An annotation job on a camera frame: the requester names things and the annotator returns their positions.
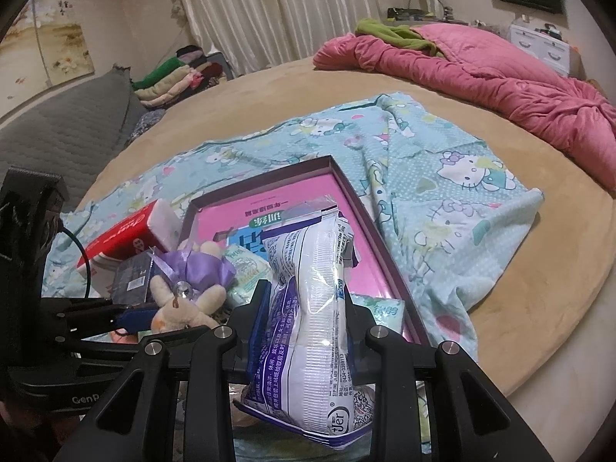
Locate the pink quilt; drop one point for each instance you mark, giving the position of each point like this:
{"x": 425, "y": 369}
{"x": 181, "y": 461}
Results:
{"x": 481, "y": 67}

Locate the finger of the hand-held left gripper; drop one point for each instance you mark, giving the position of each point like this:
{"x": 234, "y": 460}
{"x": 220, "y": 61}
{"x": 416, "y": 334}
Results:
{"x": 137, "y": 317}

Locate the red white tissue box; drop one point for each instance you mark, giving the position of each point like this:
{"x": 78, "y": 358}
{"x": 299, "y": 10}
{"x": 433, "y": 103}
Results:
{"x": 110, "y": 245}

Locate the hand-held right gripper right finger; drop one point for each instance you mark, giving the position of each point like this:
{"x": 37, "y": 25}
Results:
{"x": 358, "y": 337}

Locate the purple shallow box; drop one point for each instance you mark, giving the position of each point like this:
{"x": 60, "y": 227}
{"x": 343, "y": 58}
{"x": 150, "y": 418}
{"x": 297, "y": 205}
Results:
{"x": 264, "y": 177}

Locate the round tan bed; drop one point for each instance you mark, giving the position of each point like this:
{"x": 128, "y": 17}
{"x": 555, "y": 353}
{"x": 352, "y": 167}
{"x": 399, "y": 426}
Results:
{"x": 553, "y": 250}

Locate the pile of folded clothes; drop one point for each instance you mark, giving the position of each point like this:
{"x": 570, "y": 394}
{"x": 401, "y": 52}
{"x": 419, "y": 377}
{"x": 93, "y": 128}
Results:
{"x": 163, "y": 82}

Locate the light blue printed blanket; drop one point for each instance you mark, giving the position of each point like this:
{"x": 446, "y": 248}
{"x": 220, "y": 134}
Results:
{"x": 433, "y": 211}

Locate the beige plush toy purple bow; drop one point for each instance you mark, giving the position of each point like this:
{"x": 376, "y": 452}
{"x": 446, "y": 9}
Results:
{"x": 178, "y": 313}

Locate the dark blue box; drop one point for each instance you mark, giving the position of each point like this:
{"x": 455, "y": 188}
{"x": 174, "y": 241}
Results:
{"x": 132, "y": 279}

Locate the green cloth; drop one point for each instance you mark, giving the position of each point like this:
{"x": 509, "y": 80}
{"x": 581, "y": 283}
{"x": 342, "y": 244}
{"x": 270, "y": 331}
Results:
{"x": 385, "y": 31}

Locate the cream curtain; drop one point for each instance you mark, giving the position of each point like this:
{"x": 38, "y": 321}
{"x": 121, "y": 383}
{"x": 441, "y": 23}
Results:
{"x": 288, "y": 9}

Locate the grey quilted headboard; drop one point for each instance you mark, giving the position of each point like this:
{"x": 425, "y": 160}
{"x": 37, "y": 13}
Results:
{"x": 72, "y": 120}

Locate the white drawer cabinet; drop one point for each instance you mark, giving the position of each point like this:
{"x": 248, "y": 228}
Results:
{"x": 544, "y": 48}

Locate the white purple wipes packet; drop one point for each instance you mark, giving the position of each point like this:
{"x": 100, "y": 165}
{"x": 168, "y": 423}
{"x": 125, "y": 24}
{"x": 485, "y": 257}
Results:
{"x": 308, "y": 298}

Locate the wall picture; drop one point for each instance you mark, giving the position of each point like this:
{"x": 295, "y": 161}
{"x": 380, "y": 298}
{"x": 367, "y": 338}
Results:
{"x": 48, "y": 43}

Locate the pink book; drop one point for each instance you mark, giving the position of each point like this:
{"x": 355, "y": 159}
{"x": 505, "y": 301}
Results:
{"x": 370, "y": 269}

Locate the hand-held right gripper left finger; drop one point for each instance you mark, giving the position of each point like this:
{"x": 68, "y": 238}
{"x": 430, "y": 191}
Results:
{"x": 257, "y": 317}

